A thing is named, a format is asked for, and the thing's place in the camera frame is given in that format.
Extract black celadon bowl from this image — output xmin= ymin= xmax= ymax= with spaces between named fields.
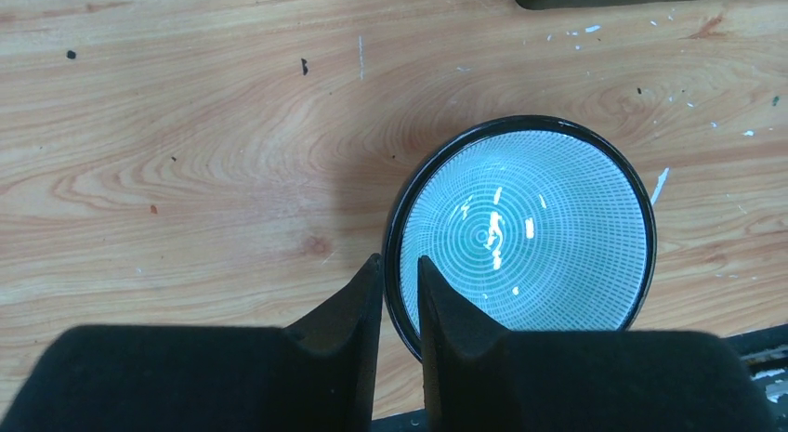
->
xmin=382 ymin=115 xmax=658 ymax=358

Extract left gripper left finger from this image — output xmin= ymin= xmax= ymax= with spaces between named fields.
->
xmin=1 ymin=254 xmax=383 ymax=431

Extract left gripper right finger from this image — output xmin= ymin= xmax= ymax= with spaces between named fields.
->
xmin=418 ymin=257 xmax=777 ymax=431

